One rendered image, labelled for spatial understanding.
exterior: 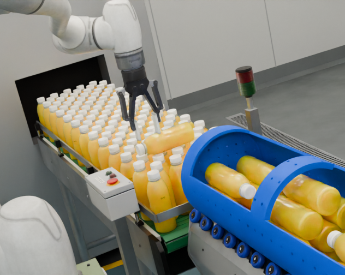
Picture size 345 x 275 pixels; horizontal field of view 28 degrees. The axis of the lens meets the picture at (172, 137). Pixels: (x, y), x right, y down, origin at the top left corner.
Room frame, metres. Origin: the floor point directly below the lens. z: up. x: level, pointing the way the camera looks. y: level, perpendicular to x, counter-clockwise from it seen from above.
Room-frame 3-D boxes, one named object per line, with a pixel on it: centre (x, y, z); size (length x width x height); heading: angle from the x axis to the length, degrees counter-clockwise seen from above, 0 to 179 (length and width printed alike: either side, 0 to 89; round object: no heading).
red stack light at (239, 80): (2.46, -0.31, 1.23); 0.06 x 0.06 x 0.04
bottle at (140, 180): (2.15, 0.13, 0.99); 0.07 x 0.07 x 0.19
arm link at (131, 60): (2.10, 0.07, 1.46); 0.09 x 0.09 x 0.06
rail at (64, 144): (2.73, 0.39, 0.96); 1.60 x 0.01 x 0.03; 21
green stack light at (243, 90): (2.46, -0.31, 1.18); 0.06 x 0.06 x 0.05
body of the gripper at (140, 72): (2.10, 0.07, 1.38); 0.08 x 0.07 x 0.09; 110
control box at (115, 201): (2.07, 0.23, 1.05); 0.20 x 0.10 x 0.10; 21
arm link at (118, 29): (2.11, 0.08, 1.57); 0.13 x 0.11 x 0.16; 63
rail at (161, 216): (2.05, -0.08, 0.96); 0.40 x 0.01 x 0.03; 111
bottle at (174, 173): (2.13, 0.01, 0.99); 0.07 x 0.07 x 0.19
